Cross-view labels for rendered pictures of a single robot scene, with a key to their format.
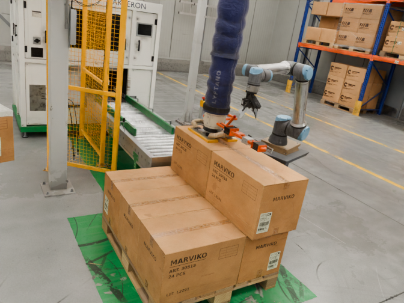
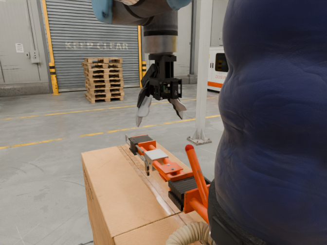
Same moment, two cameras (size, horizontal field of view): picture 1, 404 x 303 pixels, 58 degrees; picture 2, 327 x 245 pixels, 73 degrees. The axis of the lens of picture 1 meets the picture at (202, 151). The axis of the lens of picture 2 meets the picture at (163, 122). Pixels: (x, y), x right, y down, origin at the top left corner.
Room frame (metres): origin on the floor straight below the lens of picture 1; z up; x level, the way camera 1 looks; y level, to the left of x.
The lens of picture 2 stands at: (3.23, -0.21, 1.42)
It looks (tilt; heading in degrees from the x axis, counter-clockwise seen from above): 17 degrees down; 187
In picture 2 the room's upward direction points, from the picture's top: straight up
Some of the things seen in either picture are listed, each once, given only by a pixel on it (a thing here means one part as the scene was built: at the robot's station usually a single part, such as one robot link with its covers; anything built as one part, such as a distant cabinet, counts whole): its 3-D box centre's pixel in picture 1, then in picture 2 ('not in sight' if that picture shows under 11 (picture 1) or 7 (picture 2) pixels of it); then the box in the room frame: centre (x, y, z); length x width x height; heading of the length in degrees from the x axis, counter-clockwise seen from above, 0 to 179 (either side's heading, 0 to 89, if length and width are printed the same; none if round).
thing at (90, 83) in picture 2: not in sight; (102, 78); (-3.75, -3.04, 0.65); 1.29 x 1.10 x 1.31; 33
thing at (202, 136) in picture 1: (202, 133); not in sight; (2.89, 0.02, 0.97); 0.34 x 0.10 x 0.05; 33
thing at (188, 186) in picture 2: (231, 130); (190, 190); (2.73, -0.20, 1.07); 0.10 x 0.08 x 0.06; 123
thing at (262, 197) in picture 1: (253, 189); (141, 209); (2.42, -0.41, 0.74); 0.60 x 0.40 x 0.40; 34
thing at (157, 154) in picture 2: (247, 140); (156, 159); (2.55, -0.32, 1.06); 0.07 x 0.07 x 0.04; 33
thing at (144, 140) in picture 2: (258, 146); (143, 144); (2.44, -0.39, 1.07); 0.08 x 0.07 x 0.05; 33
